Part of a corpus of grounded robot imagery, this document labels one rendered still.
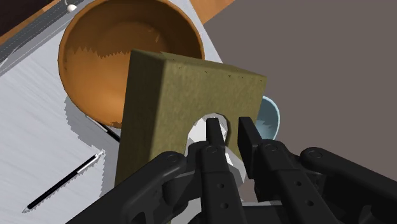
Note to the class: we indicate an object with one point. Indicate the olive arch-shaped block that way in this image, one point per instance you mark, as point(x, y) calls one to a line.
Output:
point(186, 93)

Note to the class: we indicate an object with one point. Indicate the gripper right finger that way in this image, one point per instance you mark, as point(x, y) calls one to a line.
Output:
point(279, 173)

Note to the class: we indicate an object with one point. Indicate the orange-brown bowl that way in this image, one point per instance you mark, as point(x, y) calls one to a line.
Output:
point(102, 83)

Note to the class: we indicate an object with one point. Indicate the black pen with silver tip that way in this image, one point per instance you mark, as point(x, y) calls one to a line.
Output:
point(59, 183)
point(112, 134)

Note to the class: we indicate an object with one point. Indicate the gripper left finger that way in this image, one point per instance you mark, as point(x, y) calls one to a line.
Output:
point(214, 173)

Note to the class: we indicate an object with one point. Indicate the light blue bowl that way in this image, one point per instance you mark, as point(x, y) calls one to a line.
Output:
point(270, 121)

